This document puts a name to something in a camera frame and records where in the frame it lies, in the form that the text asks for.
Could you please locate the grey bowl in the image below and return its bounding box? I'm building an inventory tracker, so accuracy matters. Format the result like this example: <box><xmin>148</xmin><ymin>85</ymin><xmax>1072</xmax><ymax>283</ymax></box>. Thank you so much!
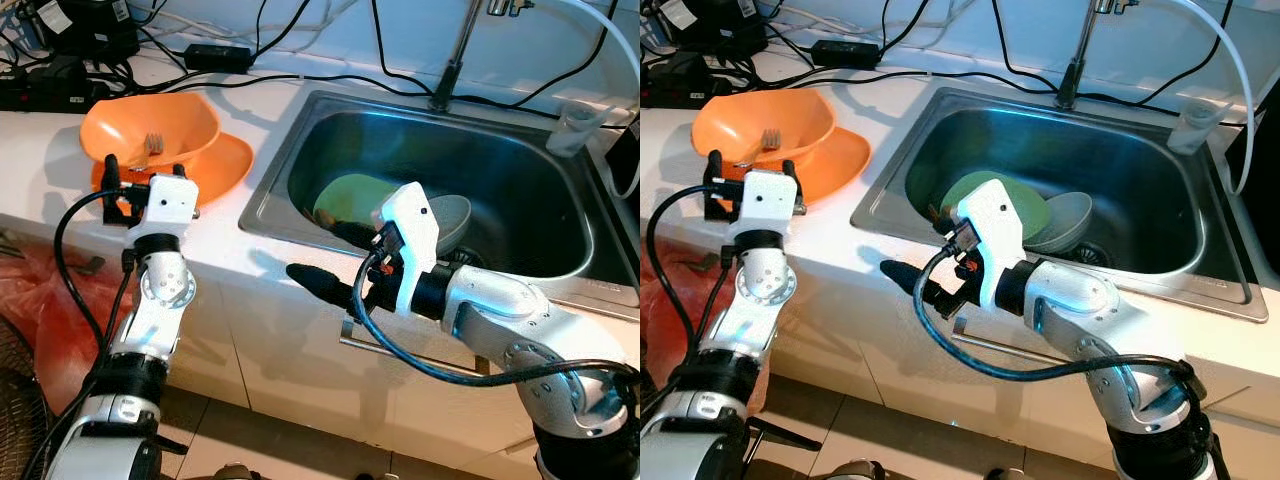
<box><xmin>1025</xmin><ymin>190</ymin><xmax>1094</xmax><ymax>254</ymax></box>
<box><xmin>430</xmin><ymin>193</ymin><xmax>473</xmax><ymax>256</ymax></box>

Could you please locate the white hose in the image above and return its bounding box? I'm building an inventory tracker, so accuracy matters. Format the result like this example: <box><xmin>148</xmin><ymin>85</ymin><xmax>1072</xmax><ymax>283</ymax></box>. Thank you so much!
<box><xmin>530</xmin><ymin>0</ymin><xmax>641</xmax><ymax>201</ymax></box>
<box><xmin>1140</xmin><ymin>0</ymin><xmax>1259</xmax><ymax>196</ymax></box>

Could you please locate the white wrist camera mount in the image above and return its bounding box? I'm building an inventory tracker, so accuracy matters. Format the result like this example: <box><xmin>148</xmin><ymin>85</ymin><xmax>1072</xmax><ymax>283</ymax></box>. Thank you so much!
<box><xmin>372</xmin><ymin>182</ymin><xmax>441</xmax><ymax>316</ymax></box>
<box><xmin>735</xmin><ymin>170</ymin><xmax>801</xmax><ymax>236</ymax></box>
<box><xmin>955</xmin><ymin>178</ymin><xmax>1029</xmax><ymax>311</ymax></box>
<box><xmin>138</xmin><ymin>175</ymin><xmax>199</xmax><ymax>238</ymax></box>

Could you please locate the stainless steel sink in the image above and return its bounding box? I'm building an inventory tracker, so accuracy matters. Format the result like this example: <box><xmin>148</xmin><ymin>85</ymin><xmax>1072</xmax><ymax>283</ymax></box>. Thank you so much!
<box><xmin>850</xmin><ymin>85</ymin><xmax>1269</xmax><ymax>323</ymax></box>
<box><xmin>238</xmin><ymin>90</ymin><xmax>641</xmax><ymax>311</ymax></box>

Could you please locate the black appliance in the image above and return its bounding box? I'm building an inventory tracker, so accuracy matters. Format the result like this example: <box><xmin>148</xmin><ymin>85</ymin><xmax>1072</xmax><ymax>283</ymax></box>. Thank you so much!
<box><xmin>1225</xmin><ymin>95</ymin><xmax>1280</xmax><ymax>291</ymax></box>
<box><xmin>605</xmin><ymin>115</ymin><xmax>641</xmax><ymax>201</ymax></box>

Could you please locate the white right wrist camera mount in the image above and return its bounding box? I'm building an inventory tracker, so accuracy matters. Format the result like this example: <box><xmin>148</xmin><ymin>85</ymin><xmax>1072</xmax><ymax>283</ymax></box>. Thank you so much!
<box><xmin>955</xmin><ymin>178</ymin><xmax>1029</xmax><ymax>311</ymax></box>
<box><xmin>372</xmin><ymin>182</ymin><xmax>441</xmax><ymax>316</ymax></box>

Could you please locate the white kitchen cabinet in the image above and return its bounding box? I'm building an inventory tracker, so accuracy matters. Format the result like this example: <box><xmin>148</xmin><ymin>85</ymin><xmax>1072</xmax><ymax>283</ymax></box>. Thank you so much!
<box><xmin>760</xmin><ymin>270</ymin><xmax>1280</xmax><ymax>480</ymax></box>
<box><xmin>170</xmin><ymin>250</ymin><xmax>641</xmax><ymax>480</ymax></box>

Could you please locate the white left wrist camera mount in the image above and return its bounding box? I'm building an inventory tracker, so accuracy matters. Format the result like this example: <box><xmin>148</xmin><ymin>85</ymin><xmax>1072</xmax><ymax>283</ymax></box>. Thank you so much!
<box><xmin>735</xmin><ymin>170</ymin><xmax>801</xmax><ymax>236</ymax></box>
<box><xmin>138</xmin><ymin>175</ymin><xmax>199</xmax><ymax>238</ymax></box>

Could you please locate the clear plastic cup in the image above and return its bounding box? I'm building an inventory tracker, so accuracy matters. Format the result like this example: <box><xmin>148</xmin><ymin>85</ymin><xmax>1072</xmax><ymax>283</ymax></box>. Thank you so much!
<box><xmin>1168</xmin><ymin>98</ymin><xmax>1223</xmax><ymax>156</ymax></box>
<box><xmin>548</xmin><ymin>100</ymin><xmax>606</xmax><ymax>159</ymax></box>

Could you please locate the black power adapter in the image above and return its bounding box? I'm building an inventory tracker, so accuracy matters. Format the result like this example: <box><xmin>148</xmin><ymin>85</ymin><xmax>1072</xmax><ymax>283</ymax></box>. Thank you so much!
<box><xmin>185</xmin><ymin>42</ymin><xmax>253</xmax><ymax>73</ymax></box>
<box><xmin>810</xmin><ymin>38</ymin><xmax>881</xmax><ymax>69</ymax></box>

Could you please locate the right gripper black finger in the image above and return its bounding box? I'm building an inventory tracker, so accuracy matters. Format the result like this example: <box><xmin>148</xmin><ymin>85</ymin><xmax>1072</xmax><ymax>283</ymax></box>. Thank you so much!
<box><xmin>926</xmin><ymin>205</ymin><xmax>966</xmax><ymax>239</ymax></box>
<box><xmin>880</xmin><ymin>258</ymin><xmax>943</xmax><ymax>303</ymax></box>
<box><xmin>330</xmin><ymin>218</ymin><xmax>381</xmax><ymax>251</ymax></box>
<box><xmin>287</xmin><ymin>262</ymin><xmax>353</xmax><ymax>309</ymax></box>

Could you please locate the red plastic bag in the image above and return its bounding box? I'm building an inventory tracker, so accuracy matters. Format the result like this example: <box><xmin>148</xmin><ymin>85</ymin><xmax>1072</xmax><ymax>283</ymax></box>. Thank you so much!
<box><xmin>0</xmin><ymin>245</ymin><xmax>131</xmax><ymax>416</ymax></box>
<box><xmin>640</xmin><ymin>265</ymin><xmax>761</xmax><ymax>411</ymax></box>

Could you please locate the green plate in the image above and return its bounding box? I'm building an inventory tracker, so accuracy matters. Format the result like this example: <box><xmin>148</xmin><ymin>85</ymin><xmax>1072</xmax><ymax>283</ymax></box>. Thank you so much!
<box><xmin>313</xmin><ymin>172</ymin><xmax>401</xmax><ymax>231</ymax></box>
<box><xmin>940</xmin><ymin>170</ymin><xmax>1051</xmax><ymax>241</ymax></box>

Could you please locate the orange plate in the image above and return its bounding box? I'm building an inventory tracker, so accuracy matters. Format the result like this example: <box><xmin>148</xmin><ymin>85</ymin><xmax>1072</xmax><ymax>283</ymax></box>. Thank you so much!
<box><xmin>90</xmin><ymin>130</ymin><xmax>254</xmax><ymax>209</ymax></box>
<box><xmin>700</xmin><ymin>125</ymin><xmax>871</xmax><ymax>206</ymax></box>

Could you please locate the black labelled device box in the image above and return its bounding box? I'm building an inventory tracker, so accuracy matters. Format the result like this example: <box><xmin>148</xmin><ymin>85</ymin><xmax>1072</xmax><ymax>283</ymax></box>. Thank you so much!
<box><xmin>655</xmin><ymin>0</ymin><xmax>771</xmax><ymax>56</ymax></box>
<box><xmin>35</xmin><ymin>0</ymin><xmax>141</xmax><ymax>61</ymax></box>

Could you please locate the orange bowl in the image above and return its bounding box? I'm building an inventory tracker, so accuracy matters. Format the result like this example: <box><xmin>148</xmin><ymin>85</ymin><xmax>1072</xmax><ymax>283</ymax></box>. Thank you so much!
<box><xmin>690</xmin><ymin>88</ymin><xmax>836</xmax><ymax>166</ymax></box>
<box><xmin>80</xmin><ymin>93</ymin><xmax>221</xmax><ymax>166</ymax></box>

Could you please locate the metal faucet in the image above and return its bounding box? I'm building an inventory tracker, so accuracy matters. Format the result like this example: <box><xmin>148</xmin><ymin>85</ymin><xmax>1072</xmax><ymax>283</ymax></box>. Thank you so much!
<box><xmin>430</xmin><ymin>0</ymin><xmax>531</xmax><ymax>113</ymax></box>
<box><xmin>1055</xmin><ymin>0</ymin><xmax>1141</xmax><ymax>111</ymax></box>

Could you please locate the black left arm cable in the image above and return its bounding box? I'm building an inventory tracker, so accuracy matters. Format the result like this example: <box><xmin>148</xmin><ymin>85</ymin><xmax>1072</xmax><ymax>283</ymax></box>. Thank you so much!
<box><xmin>53</xmin><ymin>188</ymin><xmax>126</xmax><ymax>356</ymax></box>
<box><xmin>646</xmin><ymin>184</ymin><xmax>726</xmax><ymax>351</ymax></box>

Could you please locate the black power strip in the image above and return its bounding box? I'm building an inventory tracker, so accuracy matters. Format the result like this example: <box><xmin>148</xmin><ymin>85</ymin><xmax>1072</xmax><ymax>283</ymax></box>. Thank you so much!
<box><xmin>640</xmin><ymin>70</ymin><xmax>731</xmax><ymax>109</ymax></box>
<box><xmin>0</xmin><ymin>75</ymin><xmax>111</xmax><ymax>113</ymax></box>

